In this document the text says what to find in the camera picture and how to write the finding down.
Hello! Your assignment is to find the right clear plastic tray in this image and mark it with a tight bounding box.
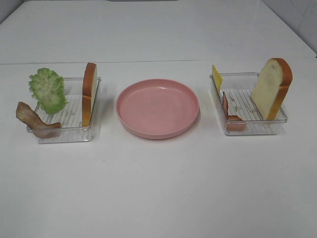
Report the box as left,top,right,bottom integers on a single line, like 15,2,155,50
210,72,288,136

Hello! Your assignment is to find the bacon strip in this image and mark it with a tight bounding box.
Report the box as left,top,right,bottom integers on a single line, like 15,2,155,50
222,92,246,132
16,102,61,139

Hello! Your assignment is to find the bread slice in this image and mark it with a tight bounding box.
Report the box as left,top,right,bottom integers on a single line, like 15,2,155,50
251,58,293,120
82,62,98,127

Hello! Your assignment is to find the green lettuce leaf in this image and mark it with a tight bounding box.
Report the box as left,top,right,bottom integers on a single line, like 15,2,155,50
28,67,67,115

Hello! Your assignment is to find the clear plastic tray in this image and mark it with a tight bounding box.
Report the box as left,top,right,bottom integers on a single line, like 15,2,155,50
210,72,288,136
26,76,102,144

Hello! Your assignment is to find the yellow cheese slice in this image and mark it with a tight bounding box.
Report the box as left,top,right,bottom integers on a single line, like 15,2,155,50
212,64,223,92

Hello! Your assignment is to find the pink round plate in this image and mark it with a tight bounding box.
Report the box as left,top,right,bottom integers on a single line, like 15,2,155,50
116,79,200,139

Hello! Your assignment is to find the left clear plastic tray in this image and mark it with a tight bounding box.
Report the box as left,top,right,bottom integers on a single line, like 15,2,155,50
26,76,102,144

